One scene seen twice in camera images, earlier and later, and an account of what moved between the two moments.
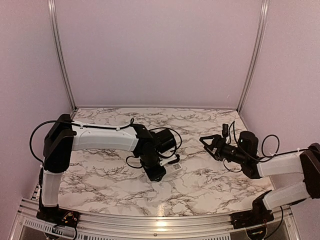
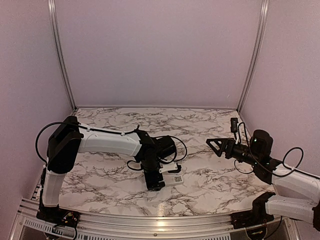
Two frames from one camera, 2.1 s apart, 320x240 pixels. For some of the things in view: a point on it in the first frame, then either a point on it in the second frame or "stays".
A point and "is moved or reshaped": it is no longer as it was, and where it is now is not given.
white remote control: x=172 y=167 is moved or reshaped
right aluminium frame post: x=264 y=12 stays
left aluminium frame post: x=60 y=55 stays
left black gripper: x=154 y=175 to x=151 y=186
